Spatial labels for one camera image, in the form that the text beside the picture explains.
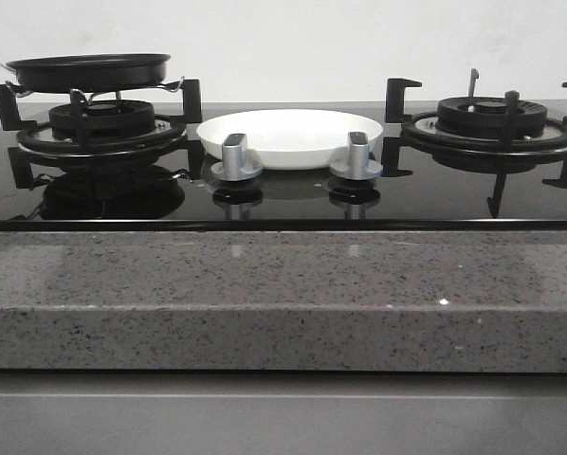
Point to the silver right stove knob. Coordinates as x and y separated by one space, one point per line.
357 164

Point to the black left gas burner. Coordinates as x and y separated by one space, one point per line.
104 130

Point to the silver left stove knob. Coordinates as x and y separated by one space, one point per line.
237 163

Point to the grey cabinet drawer front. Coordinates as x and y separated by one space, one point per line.
255 413

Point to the black left pan support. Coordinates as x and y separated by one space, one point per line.
191 102

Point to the black frying pan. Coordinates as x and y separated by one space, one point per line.
90 73

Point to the black right pan support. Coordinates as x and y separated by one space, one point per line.
397 99

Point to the black right gas burner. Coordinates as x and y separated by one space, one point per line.
485 126

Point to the black glass cooktop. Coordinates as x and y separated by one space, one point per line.
418 190

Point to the black pan support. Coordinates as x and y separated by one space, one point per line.
191 102
397 99

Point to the white round plate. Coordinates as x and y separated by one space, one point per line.
290 139

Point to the silver stove knob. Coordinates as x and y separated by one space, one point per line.
357 164
237 163

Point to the black gas burner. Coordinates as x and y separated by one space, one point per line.
485 126
104 130

